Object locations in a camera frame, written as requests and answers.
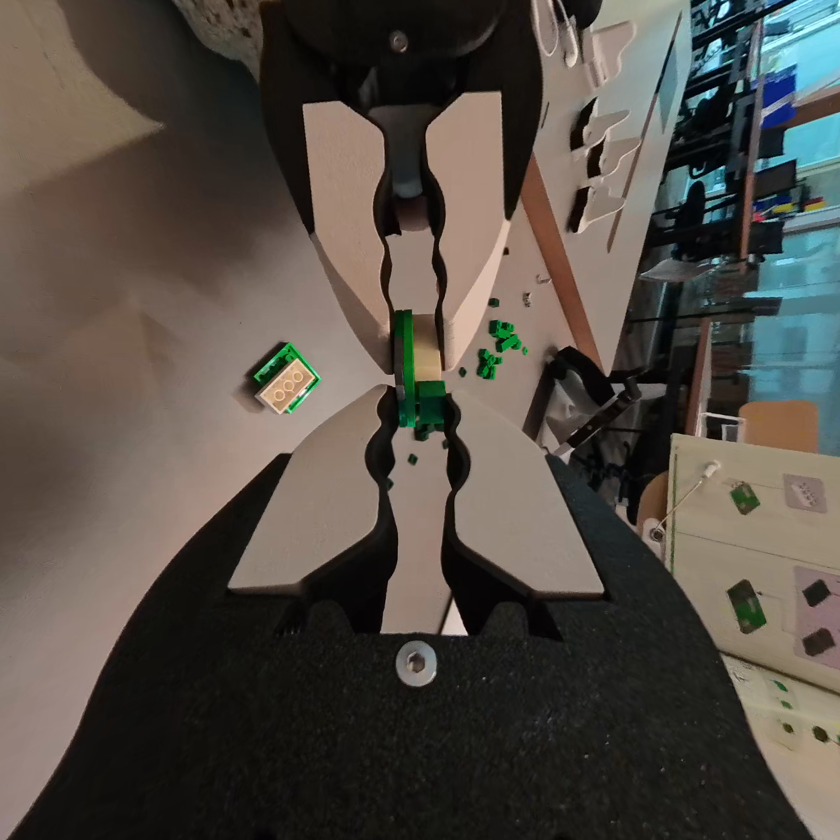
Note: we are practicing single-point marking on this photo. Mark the dark green lego piece pile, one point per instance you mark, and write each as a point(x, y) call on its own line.
point(430, 431)

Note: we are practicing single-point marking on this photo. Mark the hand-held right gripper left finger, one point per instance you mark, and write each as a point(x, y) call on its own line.
point(321, 512)

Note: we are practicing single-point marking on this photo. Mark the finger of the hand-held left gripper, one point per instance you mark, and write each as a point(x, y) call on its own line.
point(341, 197)
point(469, 197)

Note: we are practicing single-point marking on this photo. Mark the lego instruction booklet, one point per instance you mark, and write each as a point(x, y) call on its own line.
point(722, 571)

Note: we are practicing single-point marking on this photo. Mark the spare pale finger plate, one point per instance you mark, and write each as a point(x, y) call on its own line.
point(613, 52)
point(610, 128)
point(604, 207)
point(620, 161)

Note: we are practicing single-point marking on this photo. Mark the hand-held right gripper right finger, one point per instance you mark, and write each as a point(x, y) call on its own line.
point(518, 518)

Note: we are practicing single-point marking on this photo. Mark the black and white spare device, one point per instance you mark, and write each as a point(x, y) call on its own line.
point(571, 407)

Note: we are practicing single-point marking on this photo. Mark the bright green lego piece pile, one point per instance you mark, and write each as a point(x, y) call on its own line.
point(502, 348)

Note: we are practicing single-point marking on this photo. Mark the green lego plate cream brick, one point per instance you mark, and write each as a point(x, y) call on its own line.
point(285, 384)
point(426, 348)

